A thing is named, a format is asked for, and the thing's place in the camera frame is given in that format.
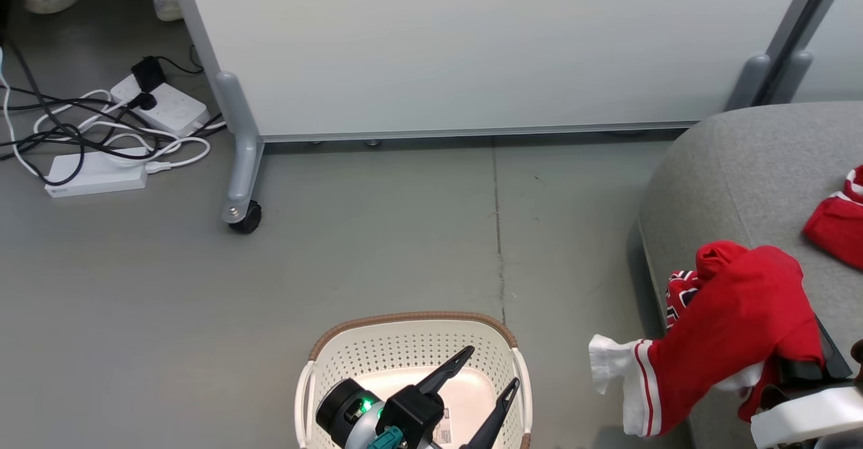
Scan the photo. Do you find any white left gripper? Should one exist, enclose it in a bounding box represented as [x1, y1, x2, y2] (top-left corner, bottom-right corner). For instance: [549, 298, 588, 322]
[407, 345, 522, 449]

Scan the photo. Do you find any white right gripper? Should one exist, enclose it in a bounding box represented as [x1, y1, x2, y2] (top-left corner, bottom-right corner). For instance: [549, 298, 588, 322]
[750, 313, 863, 449]

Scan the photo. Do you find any red white striped garment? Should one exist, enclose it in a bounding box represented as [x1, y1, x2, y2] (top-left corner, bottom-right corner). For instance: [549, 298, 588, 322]
[589, 240, 827, 438]

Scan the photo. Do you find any plain red garment white cuff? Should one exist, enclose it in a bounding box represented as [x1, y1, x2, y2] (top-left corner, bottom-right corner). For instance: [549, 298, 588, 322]
[802, 164, 863, 272]

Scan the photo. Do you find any white perforated laundry basket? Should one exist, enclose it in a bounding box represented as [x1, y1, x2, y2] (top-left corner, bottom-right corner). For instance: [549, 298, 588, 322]
[294, 311, 534, 449]

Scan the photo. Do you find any white barcode label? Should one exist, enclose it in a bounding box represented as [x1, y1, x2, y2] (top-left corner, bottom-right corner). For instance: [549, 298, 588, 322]
[431, 408, 454, 446]

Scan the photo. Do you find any grey fabric sofa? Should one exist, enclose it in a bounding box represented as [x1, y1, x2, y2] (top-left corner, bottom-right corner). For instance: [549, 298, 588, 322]
[636, 102, 863, 449]

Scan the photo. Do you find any short grey partition leg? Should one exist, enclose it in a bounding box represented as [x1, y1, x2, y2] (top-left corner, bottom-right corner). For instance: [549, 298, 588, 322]
[724, 53, 772, 112]
[769, 50, 814, 105]

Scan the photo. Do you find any grey partition leg with caster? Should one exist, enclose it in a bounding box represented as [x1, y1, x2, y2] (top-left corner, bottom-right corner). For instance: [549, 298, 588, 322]
[214, 70, 264, 236]

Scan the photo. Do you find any narrow white partition panel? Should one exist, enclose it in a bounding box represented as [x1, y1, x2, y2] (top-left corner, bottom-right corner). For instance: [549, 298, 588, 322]
[792, 0, 863, 105]

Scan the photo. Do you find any large white partition panel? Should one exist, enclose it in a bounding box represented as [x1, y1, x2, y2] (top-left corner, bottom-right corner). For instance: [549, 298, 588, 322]
[165, 0, 817, 144]

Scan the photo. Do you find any square white power strip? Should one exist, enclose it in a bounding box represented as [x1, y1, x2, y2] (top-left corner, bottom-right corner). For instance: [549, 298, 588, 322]
[111, 73, 210, 139]

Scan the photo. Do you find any long white power strip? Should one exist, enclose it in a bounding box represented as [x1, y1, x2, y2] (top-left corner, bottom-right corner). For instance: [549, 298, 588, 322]
[44, 147, 148, 200]

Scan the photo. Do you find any black power adapter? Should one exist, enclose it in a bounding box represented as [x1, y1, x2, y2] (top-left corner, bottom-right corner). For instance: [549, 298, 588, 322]
[129, 56, 167, 93]

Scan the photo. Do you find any left arm cable teal connector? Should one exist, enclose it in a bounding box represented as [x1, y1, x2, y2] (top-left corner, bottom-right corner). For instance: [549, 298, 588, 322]
[367, 425, 406, 449]

